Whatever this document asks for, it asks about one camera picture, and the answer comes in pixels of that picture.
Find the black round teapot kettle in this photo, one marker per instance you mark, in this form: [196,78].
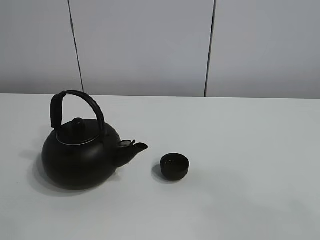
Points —
[83,153]

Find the small black teacup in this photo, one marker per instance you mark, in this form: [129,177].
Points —
[174,166]

